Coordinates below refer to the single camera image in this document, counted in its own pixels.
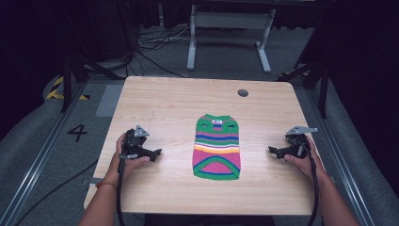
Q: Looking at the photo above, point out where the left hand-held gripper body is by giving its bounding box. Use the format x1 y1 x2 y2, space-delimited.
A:
120 124 151 160

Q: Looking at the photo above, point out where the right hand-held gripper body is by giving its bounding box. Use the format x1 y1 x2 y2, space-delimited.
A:
283 125 319 159

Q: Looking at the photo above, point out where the person's left hand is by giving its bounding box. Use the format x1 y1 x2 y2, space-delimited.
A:
105 133 152 185

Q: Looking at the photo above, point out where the person's right hand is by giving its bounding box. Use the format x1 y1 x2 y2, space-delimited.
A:
283 136 327 184

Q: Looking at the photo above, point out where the striped knitted pet sweater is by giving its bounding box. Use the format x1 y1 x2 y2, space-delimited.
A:
191 113 242 182

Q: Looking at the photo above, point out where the black tripod stand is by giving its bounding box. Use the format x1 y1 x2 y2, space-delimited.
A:
59 51 127 114
276 57 331 120

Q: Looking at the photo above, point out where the yellow black hazard tape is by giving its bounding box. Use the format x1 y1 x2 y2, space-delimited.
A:
45 75 91 102

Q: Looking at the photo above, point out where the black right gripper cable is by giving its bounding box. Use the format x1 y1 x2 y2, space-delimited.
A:
294 137 321 226

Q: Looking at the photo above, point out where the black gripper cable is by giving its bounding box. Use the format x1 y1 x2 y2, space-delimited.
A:
294 137 321 226
116 153 139 226

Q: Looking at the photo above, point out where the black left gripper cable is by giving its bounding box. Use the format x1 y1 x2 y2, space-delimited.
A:
116 153 139 226

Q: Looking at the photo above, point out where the red string bracelet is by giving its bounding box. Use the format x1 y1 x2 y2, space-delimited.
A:
95 181 119 190

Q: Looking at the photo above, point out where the thin black floor cable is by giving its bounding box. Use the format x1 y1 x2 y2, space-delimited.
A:
12 159 100 226

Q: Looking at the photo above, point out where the tangle of floor cables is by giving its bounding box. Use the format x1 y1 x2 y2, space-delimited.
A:
133 24 193 79

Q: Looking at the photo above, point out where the grey metal desk frame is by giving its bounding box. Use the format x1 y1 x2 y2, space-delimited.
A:
186 4 278 74

